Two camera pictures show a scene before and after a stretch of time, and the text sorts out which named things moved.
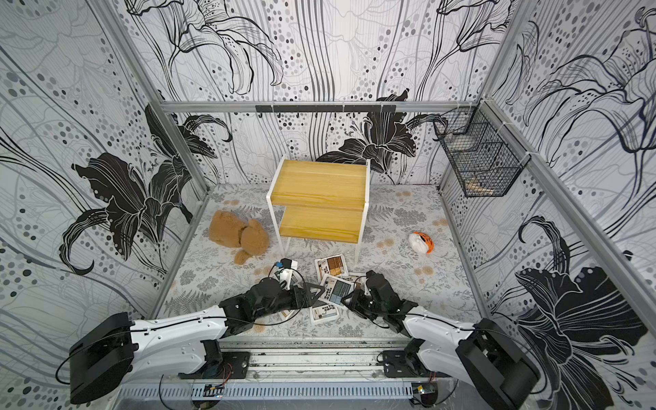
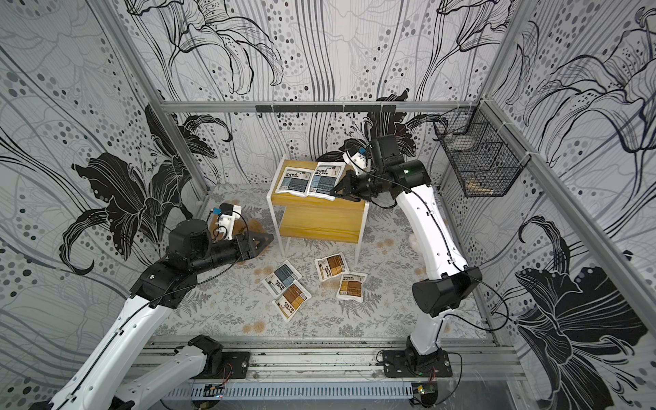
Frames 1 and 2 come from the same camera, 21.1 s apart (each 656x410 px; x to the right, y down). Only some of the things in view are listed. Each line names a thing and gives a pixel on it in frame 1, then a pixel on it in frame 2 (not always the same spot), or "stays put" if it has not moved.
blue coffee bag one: [335, 289] to [294, 180]
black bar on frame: [327, 108] stays put
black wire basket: [483, 156] stays put
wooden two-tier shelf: [323, 198] stays put
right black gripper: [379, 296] to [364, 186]
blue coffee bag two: [322, 313] to [326, 178]
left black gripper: [297, 302] to [245, 248]
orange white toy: [421, 242] stays put
